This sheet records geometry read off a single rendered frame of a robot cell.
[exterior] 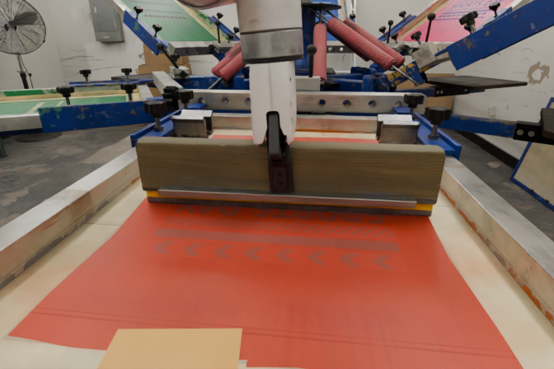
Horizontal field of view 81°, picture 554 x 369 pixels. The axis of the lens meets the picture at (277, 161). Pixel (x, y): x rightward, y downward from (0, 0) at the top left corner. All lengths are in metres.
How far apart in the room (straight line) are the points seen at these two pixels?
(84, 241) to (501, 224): 0.48
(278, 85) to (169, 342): 0.27
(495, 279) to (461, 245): 0.06
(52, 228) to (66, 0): 5.60
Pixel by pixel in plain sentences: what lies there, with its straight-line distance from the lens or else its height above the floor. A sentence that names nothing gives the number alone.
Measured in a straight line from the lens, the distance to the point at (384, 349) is 0.31.
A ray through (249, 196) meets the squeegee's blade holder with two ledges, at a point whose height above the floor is 0.98.
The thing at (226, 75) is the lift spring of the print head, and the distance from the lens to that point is 1.31.
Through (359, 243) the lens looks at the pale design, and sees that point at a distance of 0.42.
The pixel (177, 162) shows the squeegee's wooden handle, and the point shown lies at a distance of 0.47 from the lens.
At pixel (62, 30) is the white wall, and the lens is 6.07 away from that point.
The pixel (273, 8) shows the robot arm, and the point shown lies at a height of 1.21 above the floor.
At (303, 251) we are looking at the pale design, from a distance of 0.39.
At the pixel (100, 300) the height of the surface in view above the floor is 0.95.
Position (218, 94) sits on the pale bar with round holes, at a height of 1.04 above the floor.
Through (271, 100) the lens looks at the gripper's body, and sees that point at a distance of 0.38.
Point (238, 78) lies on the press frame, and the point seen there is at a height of 1.03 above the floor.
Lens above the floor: 1.18
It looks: 21 degrees down
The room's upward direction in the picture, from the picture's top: straight up
